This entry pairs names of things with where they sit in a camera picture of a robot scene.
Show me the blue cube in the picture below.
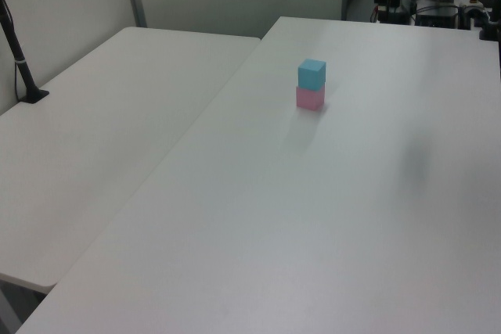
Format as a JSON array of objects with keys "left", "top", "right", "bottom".
[{"left": 297, "top": 58, "right": 327, "bottom": 92}]

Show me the pink cube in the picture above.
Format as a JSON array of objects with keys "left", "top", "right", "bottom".
[{"left": 295, "top": 85, "right": 326, "bottom": 111}]

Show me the black electronics box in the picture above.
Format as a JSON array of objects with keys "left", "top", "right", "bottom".
[{"left": 416, "top": 4, "right": 460, "bottom": 30}]

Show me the black pole with table clamp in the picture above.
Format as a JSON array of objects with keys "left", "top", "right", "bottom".
[{"left": 478, "top": 0, "right": 501, "bottom": 42}]

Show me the black camera pole with base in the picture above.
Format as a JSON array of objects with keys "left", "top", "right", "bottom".
[{"left": 0, "top": 0, "right": 50, "bottom": 106}]

